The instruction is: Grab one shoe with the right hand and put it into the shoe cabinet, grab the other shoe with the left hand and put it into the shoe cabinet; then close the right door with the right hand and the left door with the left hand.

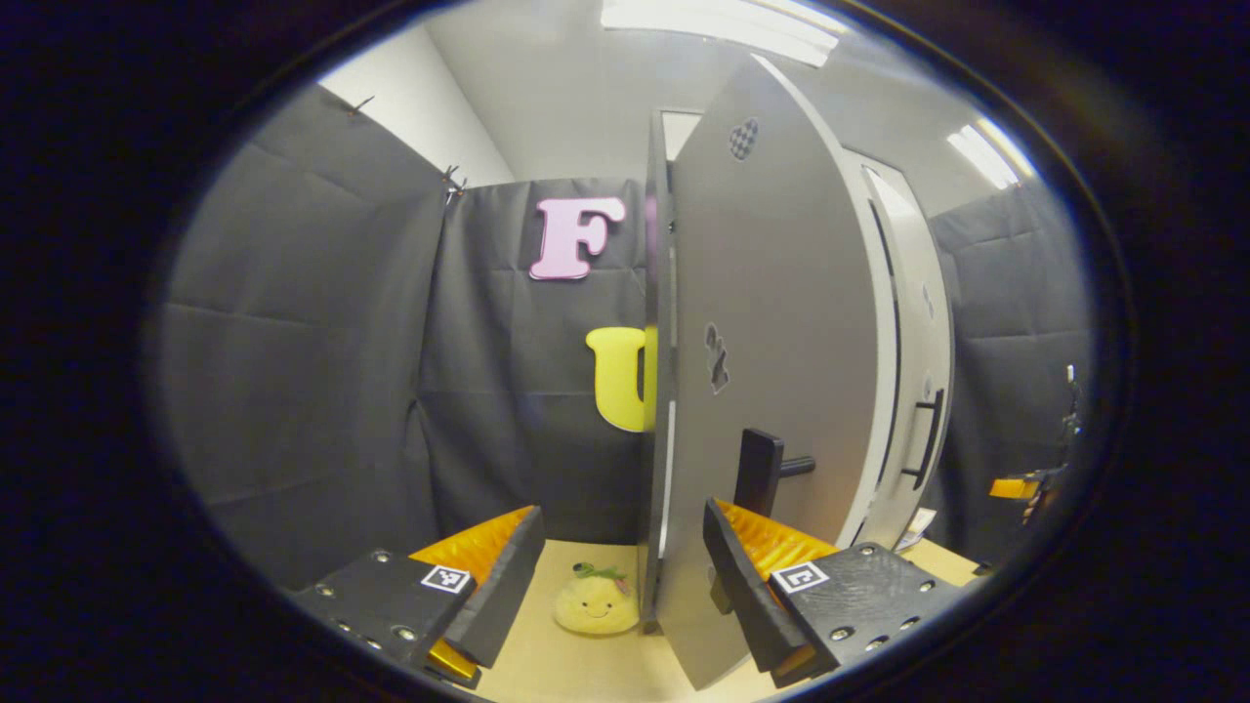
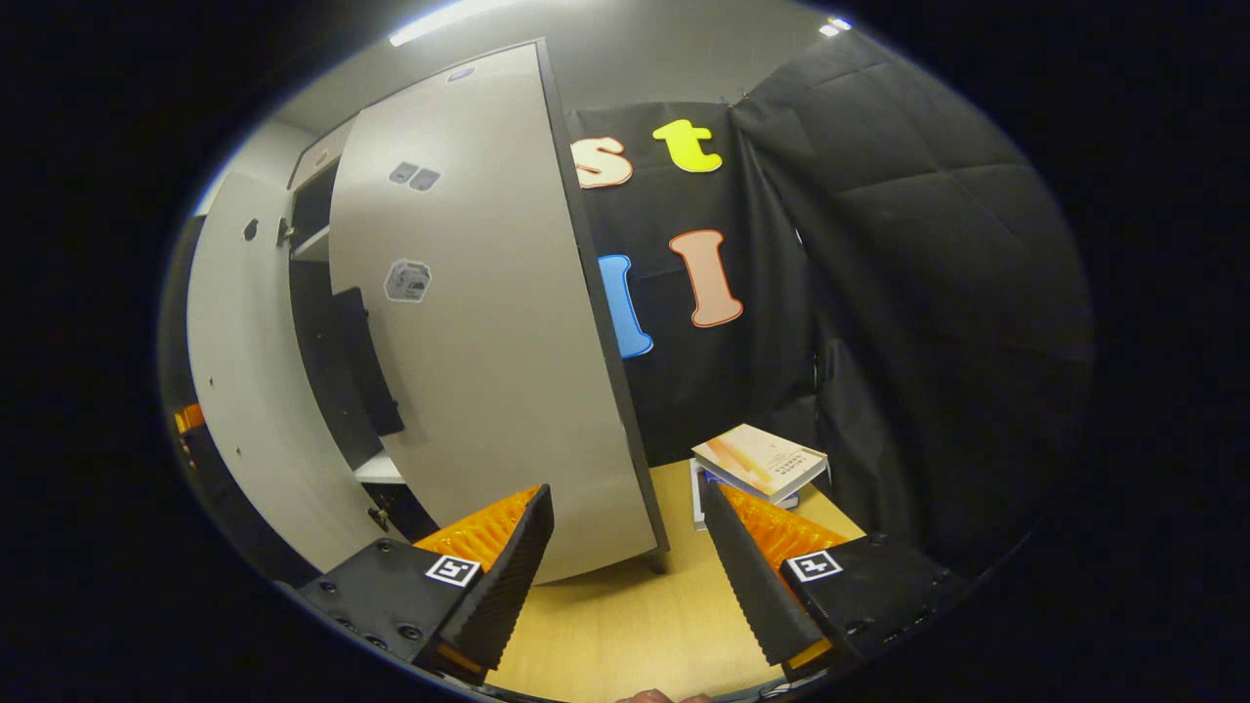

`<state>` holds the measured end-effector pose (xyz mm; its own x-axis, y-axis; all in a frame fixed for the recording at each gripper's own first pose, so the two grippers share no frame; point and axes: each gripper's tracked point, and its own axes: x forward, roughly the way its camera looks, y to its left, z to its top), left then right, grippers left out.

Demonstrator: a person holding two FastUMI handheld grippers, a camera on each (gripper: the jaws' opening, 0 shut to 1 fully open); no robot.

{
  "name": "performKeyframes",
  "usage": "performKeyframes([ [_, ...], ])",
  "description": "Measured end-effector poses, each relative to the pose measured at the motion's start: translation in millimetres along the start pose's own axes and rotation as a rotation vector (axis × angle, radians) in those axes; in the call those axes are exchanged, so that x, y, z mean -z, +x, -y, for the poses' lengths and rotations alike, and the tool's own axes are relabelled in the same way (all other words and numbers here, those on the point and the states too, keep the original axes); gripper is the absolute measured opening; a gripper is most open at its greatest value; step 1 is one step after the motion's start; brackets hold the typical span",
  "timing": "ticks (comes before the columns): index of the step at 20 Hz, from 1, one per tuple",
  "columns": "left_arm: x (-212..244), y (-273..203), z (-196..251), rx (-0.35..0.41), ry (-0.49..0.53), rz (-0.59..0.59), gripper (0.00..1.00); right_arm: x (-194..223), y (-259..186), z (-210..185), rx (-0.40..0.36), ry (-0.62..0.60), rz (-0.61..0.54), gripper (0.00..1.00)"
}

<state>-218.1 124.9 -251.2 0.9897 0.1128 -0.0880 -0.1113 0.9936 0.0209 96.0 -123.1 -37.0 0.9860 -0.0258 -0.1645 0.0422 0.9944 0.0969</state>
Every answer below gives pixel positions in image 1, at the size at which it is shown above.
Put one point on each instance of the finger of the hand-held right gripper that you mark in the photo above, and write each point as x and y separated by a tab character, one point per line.
1011	487

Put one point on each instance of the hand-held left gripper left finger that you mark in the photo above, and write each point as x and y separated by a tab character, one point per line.
503	586

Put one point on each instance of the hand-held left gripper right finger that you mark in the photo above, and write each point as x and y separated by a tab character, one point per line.
747	596

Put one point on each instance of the white cabinet door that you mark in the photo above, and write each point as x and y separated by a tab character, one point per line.
781	293
913	322

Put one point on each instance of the white shoe cabinet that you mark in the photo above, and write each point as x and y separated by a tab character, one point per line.
659	293

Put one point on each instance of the yellow plush toy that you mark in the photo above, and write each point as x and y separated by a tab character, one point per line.
593	602

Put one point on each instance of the ceiling light panel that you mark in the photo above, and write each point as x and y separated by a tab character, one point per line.
723	24
988	151

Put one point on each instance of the black backdrop cloth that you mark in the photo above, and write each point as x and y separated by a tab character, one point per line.
293	342

